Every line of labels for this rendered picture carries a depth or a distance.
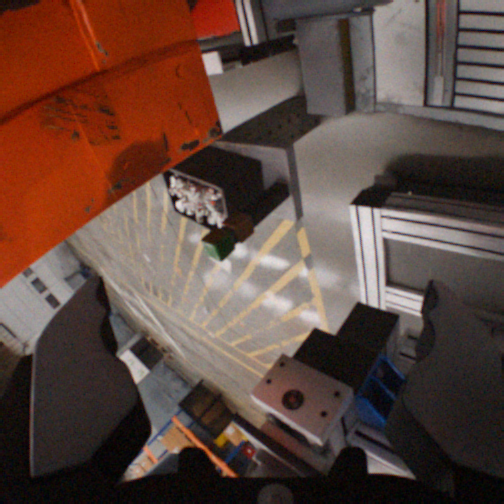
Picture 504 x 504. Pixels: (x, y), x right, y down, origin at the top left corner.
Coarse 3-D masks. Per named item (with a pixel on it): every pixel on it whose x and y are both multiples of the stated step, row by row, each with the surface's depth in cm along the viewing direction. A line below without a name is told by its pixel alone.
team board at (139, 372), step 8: (128, 352) 861; (128, 360) 834; (136, 360) 825; (160, 360) 799; (136, 368) 800; (144, 368) 792; (152, 368) 784; (136, 376) 777; (144, 376) 768; (136, 384) 753
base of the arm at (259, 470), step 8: (256, 456) 49; (264, 456) 48; (272, 456) 47; (256, 464) 49; (264, 464) 46; (272, 464) 46; (280, 464) 45; (248, 472) 49; (256, 472) 46; (264, 472) 45; (272, 472) 45; (280, 472) 44; (288, 472) 44
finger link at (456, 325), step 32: (448, 288) 10; (448, 320) 8; (416, 352) 9; (448, 352) 7; (480, 352) 7; (416, 384) 6; (448, 384) 6; (480, 384) 6; (416, 416) 6; (448, 416) 6; (480, 416) 5; (416, 448) 6; (448, 448) 5; (480, 448) 5
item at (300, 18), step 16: (272, 0) 39; (288, 0) 38; (304, 0) 37; (320, 0) 35; (336, 0) 34; (352, 0) 33; (368, 0) 34; (384, 0) 37; (272, 16) 42; (288, 16) 41; (304, 16) 40; (320, 16) 38; (336, 16) 38; (352, 16) 38
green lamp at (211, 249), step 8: (208, 232) 50; (216, 232) 49; (224, 232) 49; (208, 240) 48; (216, 240) 47; (224, 240) 48; (232, 240) 49; (208, 248) 49; (216, 248) 47; (224, 248) 48; (232, 248) 50; (208, 256) 51; (216, 256) 49; (224, 256) 49
